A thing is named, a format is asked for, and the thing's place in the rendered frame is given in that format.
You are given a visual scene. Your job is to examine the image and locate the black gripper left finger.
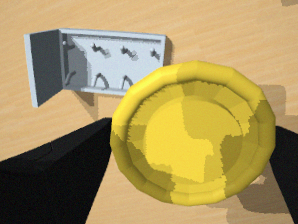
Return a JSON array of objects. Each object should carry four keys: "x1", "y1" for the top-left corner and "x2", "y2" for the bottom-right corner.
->
[{"x1": 0, "y1": 117, "x2": 113, "y2": 224}]

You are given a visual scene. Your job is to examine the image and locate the grey dish rack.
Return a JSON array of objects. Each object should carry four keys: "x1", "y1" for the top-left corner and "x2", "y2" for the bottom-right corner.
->
[{"x1": 24, "y1": 27, "x2": 166, "y2": 107}]

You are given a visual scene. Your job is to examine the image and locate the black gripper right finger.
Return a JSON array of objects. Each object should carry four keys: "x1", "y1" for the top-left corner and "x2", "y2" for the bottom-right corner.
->
[{"x1": 269, "y1": 127, "x2": 298, "y2": 224}]

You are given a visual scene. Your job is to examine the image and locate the yellow plate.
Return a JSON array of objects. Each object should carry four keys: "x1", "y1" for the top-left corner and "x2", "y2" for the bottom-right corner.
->
[{"x1": 110, "y1": 60, "x2": 275, "y2": 206}]

